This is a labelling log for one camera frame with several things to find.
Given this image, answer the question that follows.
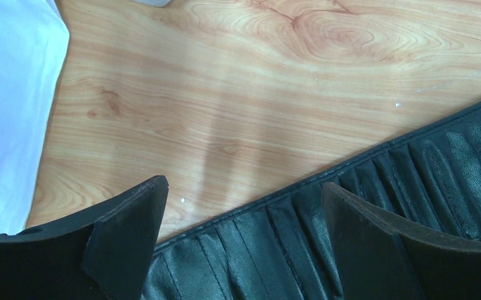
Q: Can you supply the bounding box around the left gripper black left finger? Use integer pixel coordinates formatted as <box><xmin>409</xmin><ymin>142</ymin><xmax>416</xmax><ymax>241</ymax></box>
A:
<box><xmin>0</xmin><ymin>176</ymin><xmax>169</xmax><ymax>299</ymax></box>

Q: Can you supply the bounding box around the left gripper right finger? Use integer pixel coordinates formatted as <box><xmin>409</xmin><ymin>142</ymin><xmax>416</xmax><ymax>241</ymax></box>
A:
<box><xmin>322</xmin><ymin>182</ymin><xmax>481</xmax><ymax>299</ymax></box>

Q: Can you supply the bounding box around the black makeup brush roll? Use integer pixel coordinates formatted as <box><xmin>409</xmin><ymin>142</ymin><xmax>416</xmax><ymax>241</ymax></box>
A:
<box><xmin>141</xmin><ymin>102</ymin><xmax>481</xmax><ymax>299</ymax></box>

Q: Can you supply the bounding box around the white cloth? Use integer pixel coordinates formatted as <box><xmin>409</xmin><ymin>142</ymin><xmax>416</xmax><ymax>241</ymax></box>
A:
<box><xmin>0</xmin><ymin>1</ymin><xmax>70</xmax><ymax>235</ymax></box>

